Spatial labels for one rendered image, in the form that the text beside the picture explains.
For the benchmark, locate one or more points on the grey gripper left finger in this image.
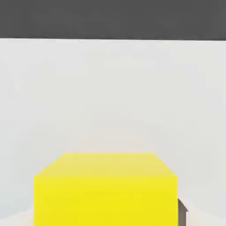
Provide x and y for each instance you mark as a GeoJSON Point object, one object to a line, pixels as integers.
{"type": "Point", "coordinates": [24, 219]}

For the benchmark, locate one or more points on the small yellow cube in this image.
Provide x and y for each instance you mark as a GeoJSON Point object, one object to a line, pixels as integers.
{"type": "Point", "coordinates": [106, 197]}

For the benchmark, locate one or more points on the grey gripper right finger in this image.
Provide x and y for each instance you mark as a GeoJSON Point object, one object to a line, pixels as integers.
{"type": "Point", "coordinates": [181, 215]}

